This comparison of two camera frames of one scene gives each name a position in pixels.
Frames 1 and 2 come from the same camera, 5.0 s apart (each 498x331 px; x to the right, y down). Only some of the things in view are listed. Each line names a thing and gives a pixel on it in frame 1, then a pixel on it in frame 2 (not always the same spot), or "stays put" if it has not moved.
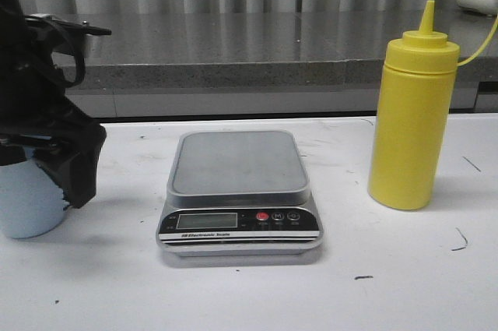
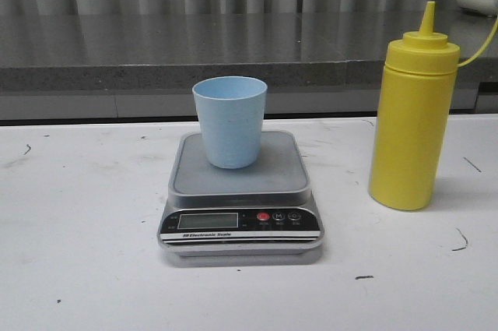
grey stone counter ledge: [267, 50] stays put
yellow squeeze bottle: [413, 117] stays put
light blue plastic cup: [31, 200] to [233, 111]
